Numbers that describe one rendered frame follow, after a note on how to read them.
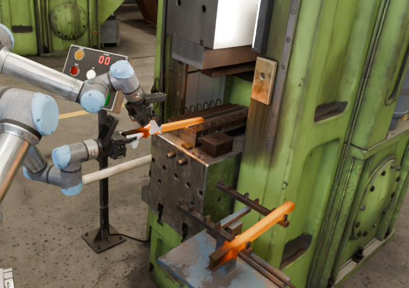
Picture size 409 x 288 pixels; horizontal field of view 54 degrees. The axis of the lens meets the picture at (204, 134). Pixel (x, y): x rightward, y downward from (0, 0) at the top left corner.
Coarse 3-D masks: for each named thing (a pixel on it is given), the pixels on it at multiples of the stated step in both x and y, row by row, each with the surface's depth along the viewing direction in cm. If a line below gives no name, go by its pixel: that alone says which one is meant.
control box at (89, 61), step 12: (72, 48) 206; (84, 48) 204; (72, 60) 205; (84, 60) 203; (96, 60) 201; (132, 60) 201; (84, 72) 202; (96, 72) 200; (120, 96) 199; (108, 108) 196; (120, 108) 202
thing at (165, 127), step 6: (186, 120) 181; (192, 120) 182; (198, 120) 183; (162, 126) 171; (168, 126) 172; (174, 126) 174; (180, 126) 176; (186, 126) 179; (126, 132) 159; (132, 132) 160; (138, 132) 162; (144, 132) 164; (156, 132) 168
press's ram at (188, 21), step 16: (176, 0) 166; (192, 0) 159; (208, 0) 152; (224, 0) 151; (240, 0) 156; (256, 0) 159; (176, 16) 168; (192, 16) 161; (208, 16) 154; (224, 16) 154; (240, 16) 160; (256, 16) 166; (176, 32) 172; (192, 32) 163; (208, 32) 156; (224, 32) 157; (240, 32) 163
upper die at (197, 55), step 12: (180, 48) 171; (192, 48) 165; (204, 48) 160; (228, 48) 169; (240, 48) 175; (180, 60) 172; (192, 60) 167; (204, 60) 163; (216, 60) 167; (228, 60) 172; (240, 60) 178; (252, 60) 183
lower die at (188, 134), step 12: (216, 108) 206; (228, 108) 205; (168, 120) 189; (180, 120) 186; (216, 120) 189; (228, 120) 191; (240, 120) 194; (180, 132) 184; (192, 132) 177; (204, 132) 180; (192, 144) 179
